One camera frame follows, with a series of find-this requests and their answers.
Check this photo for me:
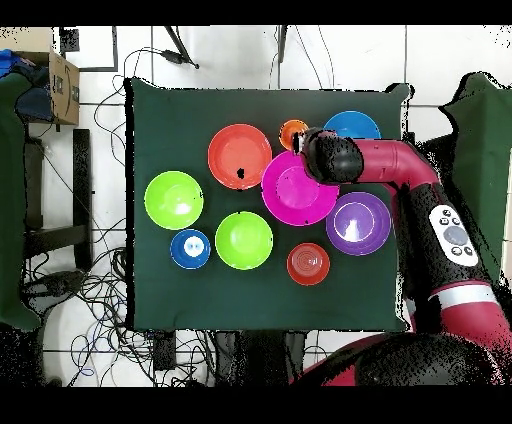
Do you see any green plastic bowl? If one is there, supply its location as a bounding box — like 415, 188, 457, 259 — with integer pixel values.
214, 210, 275, 271
143, 170, 205, 231

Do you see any small dark blue bowl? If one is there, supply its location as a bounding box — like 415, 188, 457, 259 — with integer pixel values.
169, 228, 212, 270

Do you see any orange plastic cup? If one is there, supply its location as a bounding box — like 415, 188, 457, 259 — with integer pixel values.
278, 118, 310, 152

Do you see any pink plastic bowl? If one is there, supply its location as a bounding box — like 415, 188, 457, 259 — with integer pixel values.
260, 150, 341, 228

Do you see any large orange-red plastic bowl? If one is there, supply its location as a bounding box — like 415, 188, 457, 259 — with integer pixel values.
206, 123, 274, 191

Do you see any small ribbed orange-red bowl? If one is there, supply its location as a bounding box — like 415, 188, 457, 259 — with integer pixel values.
286, 242, 332, 287

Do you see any dark green tablecloth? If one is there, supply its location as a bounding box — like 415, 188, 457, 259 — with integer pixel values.
124, 76, 413, 335

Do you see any purple plastic bowl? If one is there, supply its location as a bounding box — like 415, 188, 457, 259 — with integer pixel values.
325, 191, 392, 257

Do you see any light blue plastic bowl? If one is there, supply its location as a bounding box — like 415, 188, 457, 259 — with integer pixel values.
322, 110, 382, 140

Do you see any black power adapter box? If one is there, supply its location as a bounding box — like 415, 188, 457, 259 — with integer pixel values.
153, 330, 177, 371

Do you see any black tripod leg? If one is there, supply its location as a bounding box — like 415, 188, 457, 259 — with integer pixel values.
276, 25, 289, 64
161, 25, 200, 70

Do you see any cardboard box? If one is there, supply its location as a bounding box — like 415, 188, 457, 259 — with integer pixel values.
0, 26, 81, 126

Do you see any green cloth covered side table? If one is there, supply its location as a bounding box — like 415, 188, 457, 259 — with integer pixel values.
0, 71, 41, 333
437, 70, 512, 281

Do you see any dark blue bag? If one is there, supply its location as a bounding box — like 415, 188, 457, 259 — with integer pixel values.
15, 65, 55, 123

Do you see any bright blue cloth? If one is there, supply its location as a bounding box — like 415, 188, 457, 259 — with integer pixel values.
0, 48, 25, 78

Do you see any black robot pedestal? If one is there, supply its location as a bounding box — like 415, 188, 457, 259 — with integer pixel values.
215, 330, 309, 387

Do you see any black table leg frame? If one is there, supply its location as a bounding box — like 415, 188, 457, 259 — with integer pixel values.
22, 127, 94, 274

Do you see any black metal floor frame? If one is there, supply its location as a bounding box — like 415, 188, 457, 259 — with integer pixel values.
58, 25, 120, 74

